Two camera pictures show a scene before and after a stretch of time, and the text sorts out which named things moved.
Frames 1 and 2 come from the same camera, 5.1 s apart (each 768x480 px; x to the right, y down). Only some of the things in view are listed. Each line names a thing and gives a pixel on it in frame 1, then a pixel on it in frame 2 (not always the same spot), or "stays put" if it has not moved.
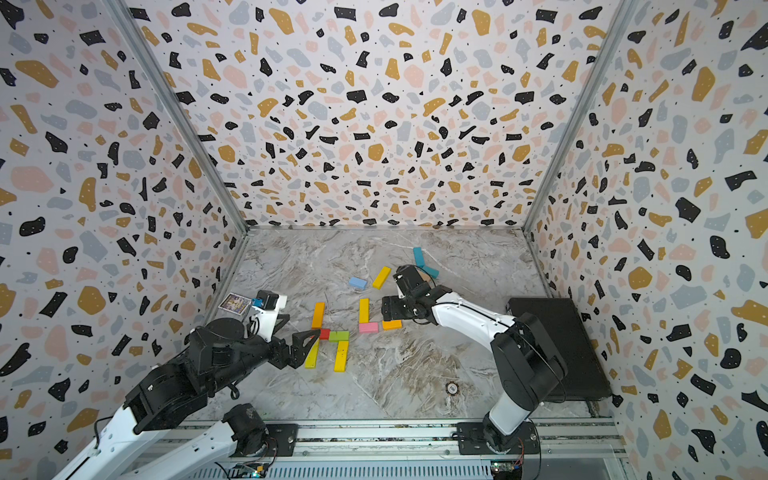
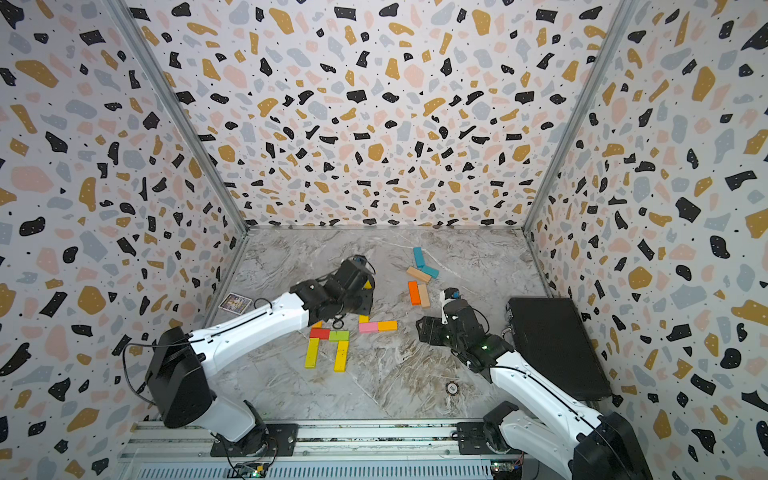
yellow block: [341, 357] stays put
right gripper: [389, 305] to [435, 323]
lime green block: [336, 336] stays put
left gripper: [298, 354] to [367, 302]
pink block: [372, 327] stays put
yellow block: [312, 359] stays put
